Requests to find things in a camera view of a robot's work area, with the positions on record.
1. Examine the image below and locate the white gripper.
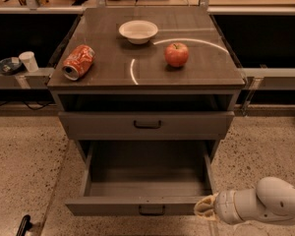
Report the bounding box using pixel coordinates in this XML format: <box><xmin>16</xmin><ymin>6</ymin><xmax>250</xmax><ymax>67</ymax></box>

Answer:
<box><xmin>194</xmin><ymin>190</ymin><xmax>249</xmax><ymax>224</ymax></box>

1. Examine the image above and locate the grey drawer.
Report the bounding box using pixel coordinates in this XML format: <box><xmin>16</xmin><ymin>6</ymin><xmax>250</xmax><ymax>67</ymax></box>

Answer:
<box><xmin>59</xmin><ymin>111</ymin><xmax>234</xmax><ymax>141</ymax></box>
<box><xmin>66</xmin><ymin>141</ymin><xmax>216</xmax><ymax>216</ymax></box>

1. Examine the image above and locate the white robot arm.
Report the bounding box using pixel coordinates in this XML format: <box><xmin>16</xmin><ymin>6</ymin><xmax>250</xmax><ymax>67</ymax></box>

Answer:
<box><xmin>194</xmin><ymin>177</ymin><xmax>295</xmax><ymax>225</ymax></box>

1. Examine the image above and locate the grey top drawer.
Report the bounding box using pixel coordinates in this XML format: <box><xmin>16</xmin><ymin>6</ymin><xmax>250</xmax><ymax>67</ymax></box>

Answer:
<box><xmin>59</xmin><ymin>111</ymin><xmax>234</xmax><ymax>141</ymax></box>

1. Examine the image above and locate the red apple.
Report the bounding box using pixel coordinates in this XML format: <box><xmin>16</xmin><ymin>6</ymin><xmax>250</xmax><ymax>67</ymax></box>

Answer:
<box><xmin>164</xmin><ymin>42</ymin><xmax>189</xmax><ymax>68</ymax></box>

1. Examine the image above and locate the black object on floor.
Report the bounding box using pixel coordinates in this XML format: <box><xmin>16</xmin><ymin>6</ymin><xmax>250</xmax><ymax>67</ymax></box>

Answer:
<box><xmin>16</xmin><ymin>214</ymin><xmax>32</xmax><ymax>236</ymax></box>

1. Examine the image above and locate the white ceramic bowl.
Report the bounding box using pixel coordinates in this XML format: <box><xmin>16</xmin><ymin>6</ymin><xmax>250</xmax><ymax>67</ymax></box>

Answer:
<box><xmin>119</xmin><ymin>21</ymin><xmax>158</xmax><ymax>44</ymax></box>

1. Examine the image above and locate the crushed orange soda can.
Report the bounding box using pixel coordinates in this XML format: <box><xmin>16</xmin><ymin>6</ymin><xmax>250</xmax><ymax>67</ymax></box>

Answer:
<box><xmin>62</xmin><ymin>44</ymin><xmax>95</xmax><ymax>81</ymax></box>

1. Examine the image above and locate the white paper cup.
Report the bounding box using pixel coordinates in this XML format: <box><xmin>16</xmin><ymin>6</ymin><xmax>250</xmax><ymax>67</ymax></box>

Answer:
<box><xmin>19</xmin><ymin>51</ymin><xmax>38</xmax><ymax>72</ymax></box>

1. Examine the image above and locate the dark blue bowl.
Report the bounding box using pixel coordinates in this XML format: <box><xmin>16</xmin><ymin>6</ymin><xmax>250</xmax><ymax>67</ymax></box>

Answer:
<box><xmin>0</xmin><ymin>57</ymin><xmax>23</xmax><ymax>76</ymax></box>

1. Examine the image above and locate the black cable on floor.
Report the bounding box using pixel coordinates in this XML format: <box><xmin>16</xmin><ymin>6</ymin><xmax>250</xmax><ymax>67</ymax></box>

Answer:
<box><xmin>0</xmin><ymin>100</ymin><xmax>53</xmax><ymax>111</ymax></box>

